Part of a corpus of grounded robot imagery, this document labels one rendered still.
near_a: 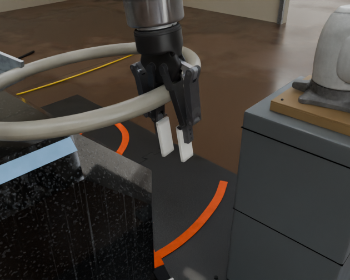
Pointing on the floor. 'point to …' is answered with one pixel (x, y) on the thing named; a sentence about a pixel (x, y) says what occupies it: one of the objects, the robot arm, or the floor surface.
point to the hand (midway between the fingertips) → (174, 140)
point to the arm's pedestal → (295, 200)
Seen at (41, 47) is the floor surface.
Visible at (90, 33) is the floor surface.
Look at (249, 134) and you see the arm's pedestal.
